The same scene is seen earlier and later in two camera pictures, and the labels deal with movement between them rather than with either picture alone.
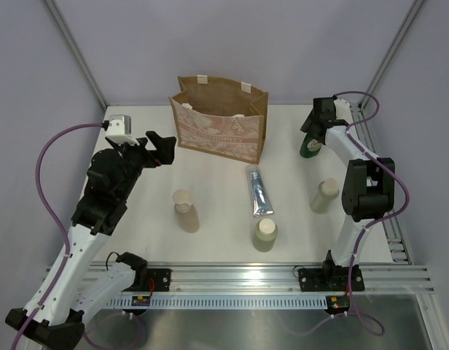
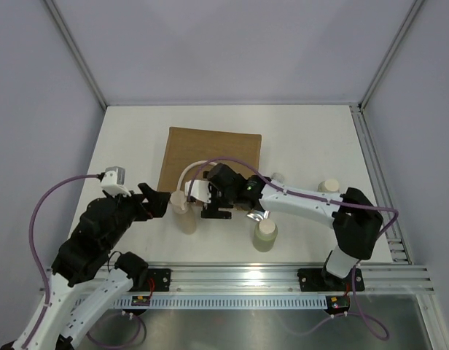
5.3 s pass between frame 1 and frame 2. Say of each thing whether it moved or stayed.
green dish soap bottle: moved
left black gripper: moved
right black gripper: moved
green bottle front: stayed
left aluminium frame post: stayed
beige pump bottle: stayed
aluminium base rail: stayed
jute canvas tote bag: moved
